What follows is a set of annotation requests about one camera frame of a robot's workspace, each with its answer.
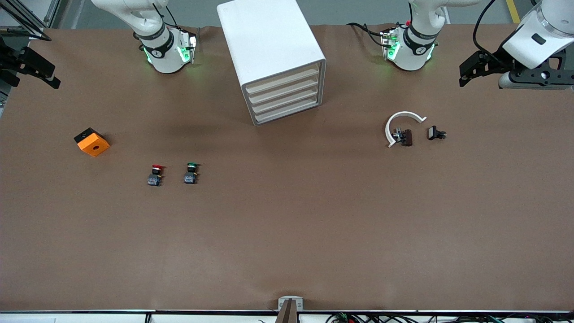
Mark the red push button switch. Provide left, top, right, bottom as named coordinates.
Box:
left=147, top=164, right=165, bottom=187

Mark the white drawer cabinet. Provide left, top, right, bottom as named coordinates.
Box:
left=217, top=0, right=327, bottom=127

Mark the white curved plastic piece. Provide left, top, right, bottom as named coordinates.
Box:
left=385, top=111, right=427, bottom=148

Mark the dark brown small component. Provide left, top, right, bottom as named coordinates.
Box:
left=393, top=128, right=413, bottom=147

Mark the brown table cover sheet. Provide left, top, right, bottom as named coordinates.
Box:
left=0, top=23, right=574, bottom=312

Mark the aluminium frame post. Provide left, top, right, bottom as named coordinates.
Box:
left=0, top=0, right=45, bottom=40
left=43, top=0, right=62, bottom=28

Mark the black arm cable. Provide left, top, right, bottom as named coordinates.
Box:
left=473, top=0, right=512, bottom=63

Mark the orange button enclosure box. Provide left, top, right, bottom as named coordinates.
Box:
left=74, top=127, right=111, bottom=157

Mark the black base cable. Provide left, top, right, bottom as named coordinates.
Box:
left=346, top=22, right=386, bottom=45

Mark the green push button switch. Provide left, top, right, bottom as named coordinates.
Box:
left=183, top=162, right=201, bottom=185

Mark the metal table edge rail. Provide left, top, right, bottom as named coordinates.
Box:
left=0, top=309, right=574, bottom=314

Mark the grey metal mount bracket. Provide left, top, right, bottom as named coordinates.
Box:
left=278, top=296, right=304, bottom=311

